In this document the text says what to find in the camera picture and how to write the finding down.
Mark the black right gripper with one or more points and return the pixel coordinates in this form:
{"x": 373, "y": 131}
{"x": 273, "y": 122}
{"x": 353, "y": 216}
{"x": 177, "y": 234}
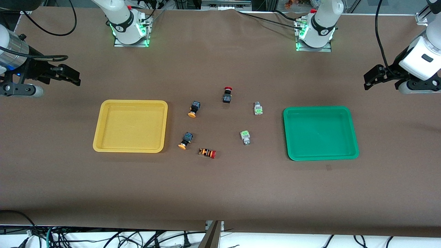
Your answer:
{"x": 35, "y": 70}

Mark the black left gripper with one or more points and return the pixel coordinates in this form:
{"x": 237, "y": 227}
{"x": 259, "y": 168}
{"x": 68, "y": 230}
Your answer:
{"x": 391, "y": 73}

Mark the green push button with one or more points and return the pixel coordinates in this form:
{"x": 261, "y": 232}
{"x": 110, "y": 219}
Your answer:
{"x": 258, "y": 108}
{"x": 245, "y": 137}

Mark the yellow push button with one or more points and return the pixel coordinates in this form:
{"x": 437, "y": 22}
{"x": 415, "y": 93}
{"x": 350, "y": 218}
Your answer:
{"x": 193, "y": 109}
{"x": 186, "y": 140}

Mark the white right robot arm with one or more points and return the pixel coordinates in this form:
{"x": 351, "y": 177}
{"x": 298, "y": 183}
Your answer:
{"x": 120, "y": 17}

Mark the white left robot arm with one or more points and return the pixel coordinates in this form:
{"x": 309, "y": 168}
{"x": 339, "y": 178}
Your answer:
{"x": 322, "y": 20}

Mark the green plastic tray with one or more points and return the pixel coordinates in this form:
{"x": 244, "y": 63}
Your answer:
{"x": 320, "y": 133}

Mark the yellow plastic tray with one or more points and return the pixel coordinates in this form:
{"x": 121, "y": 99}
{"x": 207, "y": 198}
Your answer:
{"x": 131, "y": 126}

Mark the red mushroom push button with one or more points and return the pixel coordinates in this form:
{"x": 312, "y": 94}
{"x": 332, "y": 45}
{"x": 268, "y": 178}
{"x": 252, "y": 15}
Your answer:
{"x": 227, "y": 94}

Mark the red button orange body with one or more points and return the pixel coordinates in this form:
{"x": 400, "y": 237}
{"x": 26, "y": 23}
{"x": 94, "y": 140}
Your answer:
{"x": 207, "y": 153}

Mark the grey background device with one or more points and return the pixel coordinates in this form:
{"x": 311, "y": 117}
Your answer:
{"x": 225, "y": 4}

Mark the brown table mat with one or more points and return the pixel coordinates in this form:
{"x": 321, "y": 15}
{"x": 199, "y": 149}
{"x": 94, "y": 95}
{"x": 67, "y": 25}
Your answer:
{"x": 220, "y": 193}

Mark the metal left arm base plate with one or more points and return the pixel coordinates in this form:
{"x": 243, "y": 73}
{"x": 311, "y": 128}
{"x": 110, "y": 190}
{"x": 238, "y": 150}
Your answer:
{"x": 327, "y": 48}

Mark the aluminium frame corner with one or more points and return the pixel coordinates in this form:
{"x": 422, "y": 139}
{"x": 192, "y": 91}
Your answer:
{"x": 422, "y": 19}

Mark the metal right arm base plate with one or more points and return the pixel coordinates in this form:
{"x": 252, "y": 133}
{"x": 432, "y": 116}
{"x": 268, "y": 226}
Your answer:
{"x": 146, "y": 38}

